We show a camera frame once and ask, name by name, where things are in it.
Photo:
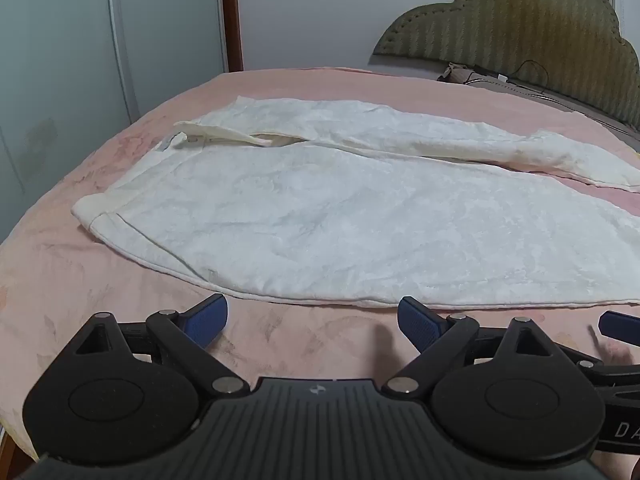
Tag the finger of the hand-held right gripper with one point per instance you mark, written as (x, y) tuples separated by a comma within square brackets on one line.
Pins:
[(620, 327)]

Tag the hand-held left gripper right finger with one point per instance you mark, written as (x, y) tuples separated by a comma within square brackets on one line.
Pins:
[(419, 324)]

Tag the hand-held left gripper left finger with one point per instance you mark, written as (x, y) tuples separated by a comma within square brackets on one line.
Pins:
[(206, 319)]

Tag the white pants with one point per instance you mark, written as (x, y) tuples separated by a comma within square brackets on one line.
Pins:
[(320, 220)]

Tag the pink bed blanket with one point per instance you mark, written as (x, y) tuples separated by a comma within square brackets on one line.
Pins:
[(75, 285)]

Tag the small brown cloth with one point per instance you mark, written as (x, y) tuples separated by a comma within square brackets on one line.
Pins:
[(457, 74)]

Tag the olive upholstered headboard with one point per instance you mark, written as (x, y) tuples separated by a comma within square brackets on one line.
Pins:
[(500, 25)]

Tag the brown wooden wardrobe frame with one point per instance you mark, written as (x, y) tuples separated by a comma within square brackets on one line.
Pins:
[(231, 10)]

